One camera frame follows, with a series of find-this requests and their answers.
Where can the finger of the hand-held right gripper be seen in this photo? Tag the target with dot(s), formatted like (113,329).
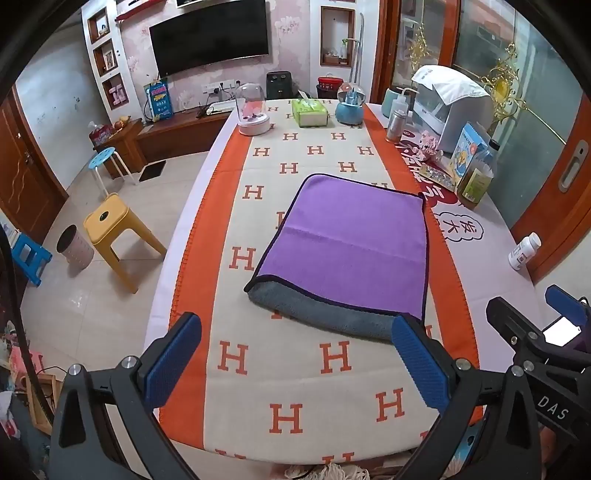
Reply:
(563,305)
(510,321)

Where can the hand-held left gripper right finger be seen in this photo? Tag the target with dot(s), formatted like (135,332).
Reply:
(420,364)

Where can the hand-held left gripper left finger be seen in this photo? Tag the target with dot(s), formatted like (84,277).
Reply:
(175,357)

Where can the purple and grey towel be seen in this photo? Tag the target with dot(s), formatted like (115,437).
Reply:
(351,240)

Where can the white pill bottle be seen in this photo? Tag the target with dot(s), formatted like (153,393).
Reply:
(524,253)

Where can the white printed tablecloth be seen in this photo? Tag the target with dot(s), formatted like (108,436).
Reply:
(480,249)

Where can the wooden sliding door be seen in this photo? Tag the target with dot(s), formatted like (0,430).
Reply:
(558,198)

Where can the orange and cream printed blanket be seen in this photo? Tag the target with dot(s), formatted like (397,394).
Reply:
(286,392)

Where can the wooden crate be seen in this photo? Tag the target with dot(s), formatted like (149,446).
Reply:
(46,401)

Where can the oil bottle with green label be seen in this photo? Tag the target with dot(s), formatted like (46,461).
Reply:
(478,182)

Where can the pink wastebasket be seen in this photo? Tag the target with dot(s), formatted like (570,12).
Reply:
(74,249)

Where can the yellow plastic stool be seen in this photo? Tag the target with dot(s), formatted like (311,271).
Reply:
(108,219)

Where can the blister pack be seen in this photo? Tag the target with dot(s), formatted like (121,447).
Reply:
(438,175)

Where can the blue printed carton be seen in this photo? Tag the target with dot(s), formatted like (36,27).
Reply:
(468,154)

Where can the blue step stool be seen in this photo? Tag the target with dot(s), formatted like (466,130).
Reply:
(27,251)

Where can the pink toy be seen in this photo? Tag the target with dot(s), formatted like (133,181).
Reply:
(429,144)

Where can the blue round stool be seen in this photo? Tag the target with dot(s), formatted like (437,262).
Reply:
(101,159)

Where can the white countertop appliance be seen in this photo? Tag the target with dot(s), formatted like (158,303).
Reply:
(455,106)

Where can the wooden television cabinet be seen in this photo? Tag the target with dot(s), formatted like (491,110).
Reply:
(175,134)

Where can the gold door ornament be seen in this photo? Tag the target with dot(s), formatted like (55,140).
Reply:
(504,81)

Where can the red snack bag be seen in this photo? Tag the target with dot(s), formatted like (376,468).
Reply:
(100,134)

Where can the brown wooden door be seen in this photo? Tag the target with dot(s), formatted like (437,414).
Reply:
(23,170)

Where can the white squeeze bottle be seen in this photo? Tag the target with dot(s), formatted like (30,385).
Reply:
(391,101)

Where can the blue printed box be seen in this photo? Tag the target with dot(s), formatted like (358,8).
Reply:
(159,100)

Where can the glass dome lamp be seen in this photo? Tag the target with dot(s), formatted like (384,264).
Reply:
(252,108)

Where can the blue snow globe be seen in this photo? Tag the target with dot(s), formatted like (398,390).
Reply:
(350,108)

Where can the green tissue box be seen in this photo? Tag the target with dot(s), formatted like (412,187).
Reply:
(310,113)

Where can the black air fryer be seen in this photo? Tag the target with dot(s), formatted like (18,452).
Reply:
(281,85)

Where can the red lidded pot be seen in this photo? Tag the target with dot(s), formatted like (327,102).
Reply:
(328,86)

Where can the black flat television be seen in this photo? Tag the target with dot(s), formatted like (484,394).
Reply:
(210,39)

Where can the white wall power strip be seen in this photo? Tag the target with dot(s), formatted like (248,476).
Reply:
(220,86)

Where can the white wall shelf unit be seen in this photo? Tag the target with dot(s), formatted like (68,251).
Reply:
(105,55)

